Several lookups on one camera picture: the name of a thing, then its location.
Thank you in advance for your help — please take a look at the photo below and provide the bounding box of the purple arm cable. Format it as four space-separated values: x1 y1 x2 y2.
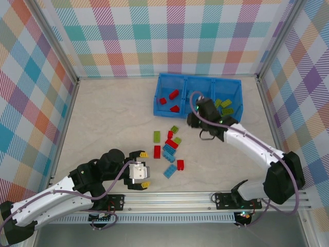
189 91 301 230
0 161 139 232

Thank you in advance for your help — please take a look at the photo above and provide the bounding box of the left controller board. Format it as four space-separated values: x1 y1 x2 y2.
88 209 114 222

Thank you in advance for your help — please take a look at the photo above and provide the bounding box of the right controller board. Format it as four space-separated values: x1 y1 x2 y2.
237 210 252 221

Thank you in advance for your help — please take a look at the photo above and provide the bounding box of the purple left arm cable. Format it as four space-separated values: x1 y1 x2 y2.
0 161 139 232

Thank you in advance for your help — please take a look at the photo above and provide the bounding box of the slotted white cable duct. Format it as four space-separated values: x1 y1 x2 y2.
47 213 236 224

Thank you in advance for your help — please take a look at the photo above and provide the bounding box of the blue lego brick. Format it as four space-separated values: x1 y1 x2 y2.
163 164 178 179
162 151 176 163
162 144 177 155

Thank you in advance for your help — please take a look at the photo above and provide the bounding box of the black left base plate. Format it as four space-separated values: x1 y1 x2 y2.
105 194 126 210

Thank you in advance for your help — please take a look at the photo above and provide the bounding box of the controller board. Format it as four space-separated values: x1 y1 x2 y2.
237 210 252 221
88 209 114 222

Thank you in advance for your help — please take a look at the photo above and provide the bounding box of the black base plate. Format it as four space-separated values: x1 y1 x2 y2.
105 194 126 210
214 192 263 210

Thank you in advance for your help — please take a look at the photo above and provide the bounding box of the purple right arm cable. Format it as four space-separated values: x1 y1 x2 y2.
189 91 301 230

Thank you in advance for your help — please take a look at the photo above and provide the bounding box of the thin black cable loop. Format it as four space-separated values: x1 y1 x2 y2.
199 130 215 141

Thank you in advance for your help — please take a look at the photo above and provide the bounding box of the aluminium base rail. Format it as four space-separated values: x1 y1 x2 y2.
102 191 310 213

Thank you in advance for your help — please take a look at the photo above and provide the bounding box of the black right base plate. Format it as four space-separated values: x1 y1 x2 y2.
214 192 263 210

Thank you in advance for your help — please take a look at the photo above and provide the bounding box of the aluminium floor frame bar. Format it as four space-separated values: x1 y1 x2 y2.
48 79 80 181
255 76 286 155

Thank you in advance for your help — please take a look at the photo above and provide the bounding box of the aluminium frame post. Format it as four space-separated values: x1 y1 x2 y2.
30 0 79 84
257 0 305 79

